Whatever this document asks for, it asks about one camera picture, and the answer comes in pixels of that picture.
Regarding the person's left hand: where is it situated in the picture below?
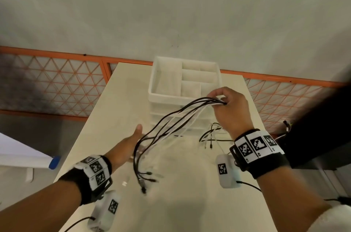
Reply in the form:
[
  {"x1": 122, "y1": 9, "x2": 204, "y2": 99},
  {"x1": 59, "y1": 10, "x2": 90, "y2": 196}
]
[{"x1": 105, "y1": 124, "x2": 144, "y2": 171}]

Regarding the person's right hand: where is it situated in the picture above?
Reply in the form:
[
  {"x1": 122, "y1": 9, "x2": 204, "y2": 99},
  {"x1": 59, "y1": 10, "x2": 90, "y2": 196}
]
[{"x1": 207, "y1": 87, "x2": 254, "y2": 141}]

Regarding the bundle of black white cables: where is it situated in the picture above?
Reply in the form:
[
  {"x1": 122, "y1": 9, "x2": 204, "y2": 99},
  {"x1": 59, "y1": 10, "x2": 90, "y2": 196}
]
[{"x1": 133, "y1": 97, "x2": 228, "y2": 195}]

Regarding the person's right forearm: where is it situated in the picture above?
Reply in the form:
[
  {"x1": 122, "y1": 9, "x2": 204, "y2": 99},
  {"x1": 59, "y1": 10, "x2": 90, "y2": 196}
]
[{"x1": 256, "y1": 164, "x2": 333, "y2": 232}]

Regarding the person's left forearm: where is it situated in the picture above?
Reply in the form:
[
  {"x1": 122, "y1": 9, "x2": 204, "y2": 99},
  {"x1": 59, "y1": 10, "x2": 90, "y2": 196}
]
[{"x1": 0, "y1": 179, "x2": 83, "y2": 232}]

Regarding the white plastic drawer organizer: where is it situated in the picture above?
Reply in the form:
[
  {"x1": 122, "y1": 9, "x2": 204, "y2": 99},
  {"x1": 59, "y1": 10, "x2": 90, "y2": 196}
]
[{"x1": 148, "y1": 56, "x2": 222, "y2": 134}]

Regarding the black wristband with marker tags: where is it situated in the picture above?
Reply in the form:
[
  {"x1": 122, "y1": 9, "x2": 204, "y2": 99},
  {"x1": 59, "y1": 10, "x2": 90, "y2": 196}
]
[
  {"x1": 58, "y1": 154, "x2": 113, "y2": 205},
  {"x1": 229, "y1": 129, "x2": 291, "y2": 180}
]

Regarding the blue cap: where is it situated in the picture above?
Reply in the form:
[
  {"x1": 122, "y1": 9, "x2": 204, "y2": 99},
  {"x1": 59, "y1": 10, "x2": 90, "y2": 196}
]
[{"x1": 48, "y1": 156, "x2": 61, "y2": 170}]

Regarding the orange lattice fence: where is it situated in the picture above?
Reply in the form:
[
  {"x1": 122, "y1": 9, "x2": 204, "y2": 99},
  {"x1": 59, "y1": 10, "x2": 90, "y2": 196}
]
[{"x1": 0, "y1": 46, "x2": 349, "y2": 134}]

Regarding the black cabinet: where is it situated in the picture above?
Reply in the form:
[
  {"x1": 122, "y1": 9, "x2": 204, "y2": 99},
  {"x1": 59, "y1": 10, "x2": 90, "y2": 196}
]
[{"x1": 285, "y1": 80, "x2": 351, "y2": 170}]

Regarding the white board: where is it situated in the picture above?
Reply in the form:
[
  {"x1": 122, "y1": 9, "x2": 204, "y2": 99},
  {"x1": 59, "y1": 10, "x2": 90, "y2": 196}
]
[{"x1": 0, "y1": 132, "x2": 54, "y2": 169}]

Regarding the white sleeve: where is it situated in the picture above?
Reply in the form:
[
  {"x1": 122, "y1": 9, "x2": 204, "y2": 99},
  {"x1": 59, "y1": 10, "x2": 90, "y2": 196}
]
[{"x1": 309, "y1": 204, "x2": 351, "y2": 232}]

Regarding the pile of loose cables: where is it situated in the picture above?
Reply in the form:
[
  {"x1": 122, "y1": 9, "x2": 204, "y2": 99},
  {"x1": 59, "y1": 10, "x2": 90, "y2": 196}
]
[{"x1": 199, "y1": 122, "x2": 234, "y2": 151}]

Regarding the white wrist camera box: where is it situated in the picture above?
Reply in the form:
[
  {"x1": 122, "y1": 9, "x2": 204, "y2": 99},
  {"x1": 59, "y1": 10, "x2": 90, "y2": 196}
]
[
  {"x1": 87, "y1": 190, "x2": 121, "y2": 232},
  {"x1": 216, "y1": 154, "x2": 242, "y2": 189}
]

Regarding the white cable with plug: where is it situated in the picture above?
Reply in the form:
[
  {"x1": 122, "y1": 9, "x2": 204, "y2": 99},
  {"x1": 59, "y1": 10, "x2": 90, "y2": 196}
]
[{"x1": 274, "y1": 120, "x2": 292, "y2": 141}]

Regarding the black camera cable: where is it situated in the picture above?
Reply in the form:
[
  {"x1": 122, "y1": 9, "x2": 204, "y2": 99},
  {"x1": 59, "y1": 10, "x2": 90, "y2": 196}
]
[
  {"x1": 236, "y1": 180, "x2": 263, "y2": 193},
  {"x1": 63, "y1": 216, "x2": 96, "y2": 232}
]

